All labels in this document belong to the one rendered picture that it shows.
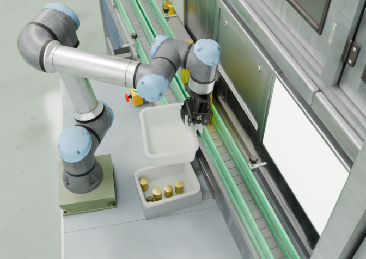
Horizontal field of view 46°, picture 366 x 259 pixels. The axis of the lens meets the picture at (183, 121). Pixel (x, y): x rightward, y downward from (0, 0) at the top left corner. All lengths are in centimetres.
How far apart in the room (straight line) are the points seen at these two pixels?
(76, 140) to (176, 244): 51
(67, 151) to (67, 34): 40
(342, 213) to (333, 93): 68
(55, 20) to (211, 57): 48
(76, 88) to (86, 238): 55
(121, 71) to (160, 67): 10
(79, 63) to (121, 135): 77
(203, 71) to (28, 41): 50
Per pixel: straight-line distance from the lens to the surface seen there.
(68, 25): 140
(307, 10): 126
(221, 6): 168
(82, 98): 154
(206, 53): 119
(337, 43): 113
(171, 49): 122
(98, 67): 120
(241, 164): 159
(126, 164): 184
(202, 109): 130
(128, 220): 168
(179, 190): 169
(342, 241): 57
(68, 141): 155
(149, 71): 115
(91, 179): 166
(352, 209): 52
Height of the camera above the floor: 219
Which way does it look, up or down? 47 degrees down
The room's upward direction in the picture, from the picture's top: straight up
